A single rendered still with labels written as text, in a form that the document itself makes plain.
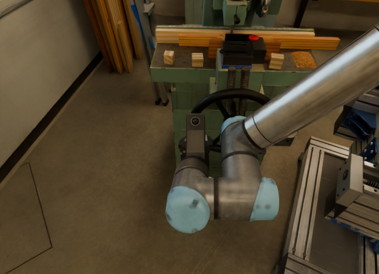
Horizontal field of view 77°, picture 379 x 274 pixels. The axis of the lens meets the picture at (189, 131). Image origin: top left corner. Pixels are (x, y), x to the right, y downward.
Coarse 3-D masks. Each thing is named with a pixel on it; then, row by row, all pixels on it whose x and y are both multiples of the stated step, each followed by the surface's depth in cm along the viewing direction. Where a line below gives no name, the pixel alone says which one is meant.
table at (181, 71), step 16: (160, 48) 92; (176, 48) 92; (192, 48) 92; (208, 48) 92; (288, 48) 92; (160, 64) 84; (176, 64) 84; (208, 64) 84; (288, 64) 84; (160, 80) 87; (176, 80) 86; (192, 80) 86; (208, 80) 86; (272, 80) 84; (288, 80) 84
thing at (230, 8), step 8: (224, 0) 83; (232, 0) 80; (240, 0) 80; (224, 8) 82; (232, 8) 78; (240, 8) 78; (224, 16) 81; (232, 16) 80; (240, 16) 80; (224, 24) 82; (232, 24) 82; (240, 24) 82
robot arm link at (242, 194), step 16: (224, 160) 47; (240, 160) 45; (256, 160) 46; (224, 176) 45; (240, 176) 42; (256, 176) 43; (224, 192) 41; (240, 192) 40; (256, 192) 40; (272, 192) 40; (224, 208) 40; (240, 208) 40; (256, 208) 40; (272, 208) 39
